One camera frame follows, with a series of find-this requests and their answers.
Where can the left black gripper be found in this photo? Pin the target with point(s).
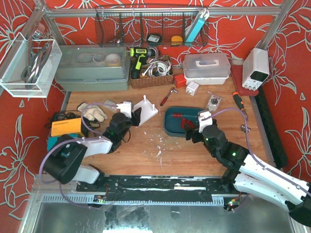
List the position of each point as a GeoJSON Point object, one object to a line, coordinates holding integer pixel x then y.
{"type": "Point", "coordinates": [133, 117]}

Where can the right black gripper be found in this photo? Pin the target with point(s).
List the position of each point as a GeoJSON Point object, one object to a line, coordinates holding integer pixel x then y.
{"type": "Point", "coordinates": [193, 132]}

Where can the red handled ratchet wrench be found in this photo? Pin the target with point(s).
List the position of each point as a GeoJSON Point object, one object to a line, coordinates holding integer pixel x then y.
{"type": "Point", "coordinates": [173, 90]}

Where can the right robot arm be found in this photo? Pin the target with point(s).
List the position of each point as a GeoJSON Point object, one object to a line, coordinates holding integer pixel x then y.
{"type": "Point", "coordinates": [249, 174]}

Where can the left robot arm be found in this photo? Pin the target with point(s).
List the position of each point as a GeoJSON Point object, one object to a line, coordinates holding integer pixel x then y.
{"type": "Point", "coordinates": [64, 161]}

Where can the thin red spring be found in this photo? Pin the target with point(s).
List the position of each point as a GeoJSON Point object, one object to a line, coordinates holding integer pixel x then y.
{"type": "Point", "coordinates": [177, 115]}

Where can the white peg board base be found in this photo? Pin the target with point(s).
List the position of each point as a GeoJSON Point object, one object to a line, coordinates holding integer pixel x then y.
{"type": "Point", "coordinates": [148, 110]}

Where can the teal plastic tray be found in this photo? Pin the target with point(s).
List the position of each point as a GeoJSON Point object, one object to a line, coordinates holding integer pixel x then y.
{"type": "Point", "coordinates": [172, 125]}

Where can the woven brown basket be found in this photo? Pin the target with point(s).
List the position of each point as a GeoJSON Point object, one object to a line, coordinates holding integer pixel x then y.
{"type": "Point", "coordinates": [152, 81]}

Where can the clear bag of parts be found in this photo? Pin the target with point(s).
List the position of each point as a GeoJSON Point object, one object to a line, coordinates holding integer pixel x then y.
{"type": "Point", "coordinates": [213, 102]}

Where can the white power adapter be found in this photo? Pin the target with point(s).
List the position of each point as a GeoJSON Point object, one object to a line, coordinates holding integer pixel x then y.
{"type": "Point", "coordinates": [192, 88]}

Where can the white work glove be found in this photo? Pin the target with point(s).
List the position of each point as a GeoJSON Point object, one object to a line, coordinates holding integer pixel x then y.
{"type": "Point", "coordinates": [92, 112]}

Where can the small red box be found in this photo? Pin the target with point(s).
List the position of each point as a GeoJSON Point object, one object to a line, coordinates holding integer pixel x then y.
{"type": "Point", "coordinates": [179, 81]}

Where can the orange black screwdriver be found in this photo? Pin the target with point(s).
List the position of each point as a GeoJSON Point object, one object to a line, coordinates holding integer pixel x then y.
{"type": "Point", "coordinates": [240, 103]}

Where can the green yellow power drill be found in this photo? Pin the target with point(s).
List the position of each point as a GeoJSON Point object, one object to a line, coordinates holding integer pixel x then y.
{"type": "Point", "coordinates": [141, 55]}

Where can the grey plastic storage box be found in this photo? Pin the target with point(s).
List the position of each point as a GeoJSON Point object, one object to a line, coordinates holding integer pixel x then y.
{"type": "Point", "coordinates": [84, 68]}

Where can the orange electronic box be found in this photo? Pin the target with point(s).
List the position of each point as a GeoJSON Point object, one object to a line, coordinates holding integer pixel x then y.
{"type": "Point", "coordinates": [68, 126]}

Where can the red mat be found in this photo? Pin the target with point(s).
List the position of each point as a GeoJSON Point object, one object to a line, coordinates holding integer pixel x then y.
{"type": "Point", "coordinates": [236, 74]}

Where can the yellow tape measure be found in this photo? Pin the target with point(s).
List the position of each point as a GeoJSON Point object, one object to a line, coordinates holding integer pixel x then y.
{"type": "Point", "coordinates": [176, 40]}

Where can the white power supply unit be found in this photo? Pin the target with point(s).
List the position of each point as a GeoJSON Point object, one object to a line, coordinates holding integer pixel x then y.
{"type": "Point", "coordinates": [255, 69]}

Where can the teal electronic box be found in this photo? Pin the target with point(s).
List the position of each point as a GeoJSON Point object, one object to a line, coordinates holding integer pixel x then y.
{"type": "Point", "coordinates": [52, 140]}

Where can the blue white tool set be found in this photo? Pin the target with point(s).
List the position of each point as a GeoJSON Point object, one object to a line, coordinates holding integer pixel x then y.
{"type": "Point", "coordinates": [192, 31]}

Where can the clear acrylic hanging box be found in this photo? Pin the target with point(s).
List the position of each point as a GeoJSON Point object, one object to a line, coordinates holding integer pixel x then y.
{"type": "Point", "coordinates": [29, 71]}

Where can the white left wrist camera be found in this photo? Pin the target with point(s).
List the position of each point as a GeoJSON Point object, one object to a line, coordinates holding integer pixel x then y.
{"type": "Point", "coordinates": [126, 108]}

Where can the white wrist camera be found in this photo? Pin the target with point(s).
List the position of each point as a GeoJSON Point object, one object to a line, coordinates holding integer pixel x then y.
{"type": "Point", "coordinates": [126, 108]}
{"type": "Point", "coordinates": [205, 119]}

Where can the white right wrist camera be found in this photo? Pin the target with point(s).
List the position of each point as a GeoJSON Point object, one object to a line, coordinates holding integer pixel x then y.
{"type": "Point", "coordinates": [205, 119]}

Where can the small metal bracket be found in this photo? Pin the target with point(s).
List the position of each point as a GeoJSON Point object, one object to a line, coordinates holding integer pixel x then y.
{"type": "Point", "coordinates": [245, 129]}

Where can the clear white handled case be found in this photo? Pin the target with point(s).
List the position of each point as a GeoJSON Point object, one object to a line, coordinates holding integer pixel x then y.
{"type": "Point", "coordinates": [206, 68]}

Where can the black wire basket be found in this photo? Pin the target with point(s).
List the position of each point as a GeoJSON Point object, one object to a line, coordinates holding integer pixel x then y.
{"type": "Point", "coordinates": [129, 25]}

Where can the black side rail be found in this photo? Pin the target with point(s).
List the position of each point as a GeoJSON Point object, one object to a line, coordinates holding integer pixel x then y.
{"type": "Point", "coordinates": [278, 152]}

